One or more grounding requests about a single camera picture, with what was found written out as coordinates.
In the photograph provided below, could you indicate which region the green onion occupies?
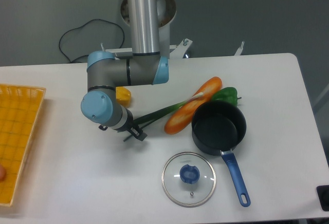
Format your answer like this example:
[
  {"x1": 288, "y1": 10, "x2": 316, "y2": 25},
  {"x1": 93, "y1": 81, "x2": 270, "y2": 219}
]
[{"x1": 134, "y1": 92, "x2": 204, "y2": 128}]

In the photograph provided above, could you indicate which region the glass lid blue knob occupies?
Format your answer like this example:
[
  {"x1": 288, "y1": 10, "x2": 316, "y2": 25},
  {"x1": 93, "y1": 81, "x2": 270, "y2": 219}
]
[{"x1": 161, "y1": 152, "x2": 216, "y2": 208}]

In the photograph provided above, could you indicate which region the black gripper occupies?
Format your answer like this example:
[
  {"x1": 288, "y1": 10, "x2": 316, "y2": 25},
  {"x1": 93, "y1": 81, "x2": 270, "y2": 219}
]
[{"x1": 117, "y1": 110, "x2": 147, "y2": 141}]

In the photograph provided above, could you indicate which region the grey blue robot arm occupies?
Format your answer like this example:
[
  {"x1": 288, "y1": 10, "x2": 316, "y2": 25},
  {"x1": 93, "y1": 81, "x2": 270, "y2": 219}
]
[{"x1": 80, "y1": 0, "x2": 169, "y2": 141}]

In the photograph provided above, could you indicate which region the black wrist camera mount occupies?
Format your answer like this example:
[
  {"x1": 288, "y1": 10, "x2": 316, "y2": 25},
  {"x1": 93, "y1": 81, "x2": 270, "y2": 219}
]
[{"x1": 98, "y1": 125, "x2": 108, "y2": 131}]

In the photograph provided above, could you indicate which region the yellow woven basket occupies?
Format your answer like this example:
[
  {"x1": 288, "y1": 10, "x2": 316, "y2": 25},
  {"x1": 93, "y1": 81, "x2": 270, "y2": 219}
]
[{"x1": 1, "y1": 84, "x2": 46, "y2": 207}]

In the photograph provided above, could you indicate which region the black cable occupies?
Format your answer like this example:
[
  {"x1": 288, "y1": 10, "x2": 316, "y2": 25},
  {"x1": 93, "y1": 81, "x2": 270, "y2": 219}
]
[{"x1": 59, "y1": 18, "x2": 125, "y2": 64}]

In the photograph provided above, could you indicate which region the green bell pepper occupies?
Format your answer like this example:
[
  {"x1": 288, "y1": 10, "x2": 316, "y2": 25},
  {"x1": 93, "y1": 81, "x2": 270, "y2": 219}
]
[{"x1": 211, "y1": 87, "x2": 241, "y2": 106}]

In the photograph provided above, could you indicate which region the white table clamp bracket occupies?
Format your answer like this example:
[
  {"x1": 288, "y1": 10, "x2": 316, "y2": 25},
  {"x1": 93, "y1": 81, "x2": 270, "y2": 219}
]
[{"x1": 234, "y1": 41, "x2": 245, "y2": 56}]

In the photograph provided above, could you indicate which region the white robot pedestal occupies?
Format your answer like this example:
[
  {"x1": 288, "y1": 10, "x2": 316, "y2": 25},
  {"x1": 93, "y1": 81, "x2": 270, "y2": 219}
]
[{"x1": 100, "y1": 0, "x2": 193, "y2": 60}]

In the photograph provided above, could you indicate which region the yellow bell pepper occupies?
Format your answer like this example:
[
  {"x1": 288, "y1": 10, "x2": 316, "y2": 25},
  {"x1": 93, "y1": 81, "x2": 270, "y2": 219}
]
[{"x1": 116, "y1": 86, "x2": 132, "y2": 108}]

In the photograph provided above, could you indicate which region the orange bread loaf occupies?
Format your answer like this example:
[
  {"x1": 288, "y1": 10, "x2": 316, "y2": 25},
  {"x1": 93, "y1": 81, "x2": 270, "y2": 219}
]
[{"x1": 164, "y1": 77, "x2": 223, "y2": 135}]

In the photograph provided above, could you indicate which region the black pot blue handle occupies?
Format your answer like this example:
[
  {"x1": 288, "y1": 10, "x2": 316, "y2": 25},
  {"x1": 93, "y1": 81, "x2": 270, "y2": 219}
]
[{"x1": 191, "y1": 100, "x2": 251, "y2": 208}]

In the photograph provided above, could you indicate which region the black device at table edge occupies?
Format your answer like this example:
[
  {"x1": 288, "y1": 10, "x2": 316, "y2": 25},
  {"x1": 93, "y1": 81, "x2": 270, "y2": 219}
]
[{"x1": 316, "y1": 185, "x2": 329, "y2": 212}]

